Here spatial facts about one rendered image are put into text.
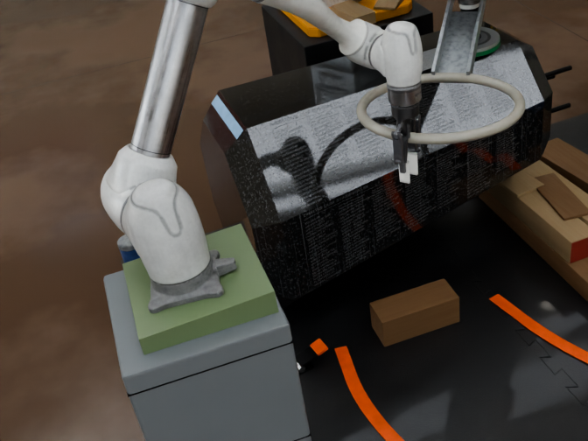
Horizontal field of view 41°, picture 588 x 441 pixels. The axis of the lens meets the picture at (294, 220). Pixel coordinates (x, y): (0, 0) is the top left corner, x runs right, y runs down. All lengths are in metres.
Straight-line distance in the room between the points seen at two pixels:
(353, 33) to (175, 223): 0.73
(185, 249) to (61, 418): 1.29
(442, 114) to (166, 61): 1.20
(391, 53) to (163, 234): 0.75
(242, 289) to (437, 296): 1.16
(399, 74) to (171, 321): 0.85
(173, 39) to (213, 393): 0.84
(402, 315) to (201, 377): 1.10
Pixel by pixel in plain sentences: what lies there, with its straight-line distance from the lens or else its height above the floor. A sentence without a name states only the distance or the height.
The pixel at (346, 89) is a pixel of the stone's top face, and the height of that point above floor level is 0.82.
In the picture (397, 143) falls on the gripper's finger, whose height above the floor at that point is 0.95.
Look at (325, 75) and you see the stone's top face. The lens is 2.86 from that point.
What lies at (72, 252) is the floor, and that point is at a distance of 3.72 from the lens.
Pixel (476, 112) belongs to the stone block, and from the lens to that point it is 2.84.
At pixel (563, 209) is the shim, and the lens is 3.16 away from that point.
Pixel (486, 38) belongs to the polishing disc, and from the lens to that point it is 2.98.
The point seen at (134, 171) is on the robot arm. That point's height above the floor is 1.10.
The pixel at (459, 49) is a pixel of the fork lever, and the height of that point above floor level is 0.93.
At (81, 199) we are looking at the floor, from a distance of 4.08.
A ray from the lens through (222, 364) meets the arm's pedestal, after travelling 1.86.
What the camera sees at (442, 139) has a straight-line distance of 2.16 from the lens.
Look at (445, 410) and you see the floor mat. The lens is 2.65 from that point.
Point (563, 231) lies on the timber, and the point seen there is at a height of 0.20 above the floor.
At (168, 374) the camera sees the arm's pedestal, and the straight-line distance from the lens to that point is 1.84.
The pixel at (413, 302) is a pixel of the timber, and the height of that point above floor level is 0.13.
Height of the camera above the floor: 2.04
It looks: 35 degrees down
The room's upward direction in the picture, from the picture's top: 9 degrees counter-clockwise
